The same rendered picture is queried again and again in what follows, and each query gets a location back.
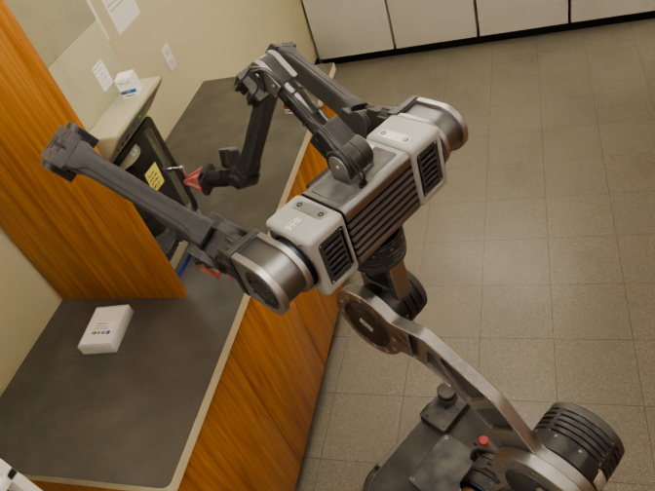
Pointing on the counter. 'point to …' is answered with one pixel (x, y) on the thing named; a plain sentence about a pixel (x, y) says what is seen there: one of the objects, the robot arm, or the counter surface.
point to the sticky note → (154, 176)
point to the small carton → (128, 84)
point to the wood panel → (65, 194)
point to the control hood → (123, 117)
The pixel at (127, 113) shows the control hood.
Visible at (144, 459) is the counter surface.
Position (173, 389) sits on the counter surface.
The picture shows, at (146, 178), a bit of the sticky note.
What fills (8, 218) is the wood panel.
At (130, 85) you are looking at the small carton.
